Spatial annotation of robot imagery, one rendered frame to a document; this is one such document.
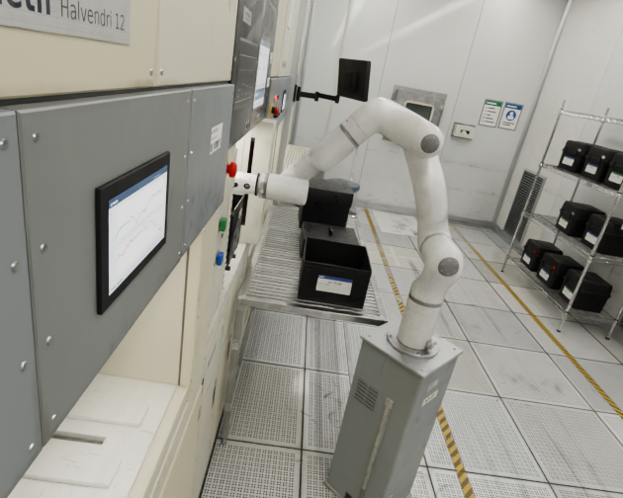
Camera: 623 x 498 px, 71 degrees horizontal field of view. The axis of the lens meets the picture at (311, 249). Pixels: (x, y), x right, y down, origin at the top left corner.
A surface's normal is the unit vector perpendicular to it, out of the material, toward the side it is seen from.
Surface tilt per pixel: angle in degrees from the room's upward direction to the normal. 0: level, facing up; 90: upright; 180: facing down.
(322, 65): 90
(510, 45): 90
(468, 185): 90
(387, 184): 90
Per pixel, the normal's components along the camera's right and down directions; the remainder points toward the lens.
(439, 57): -0.01, 0.37
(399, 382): -0.70, 0.15
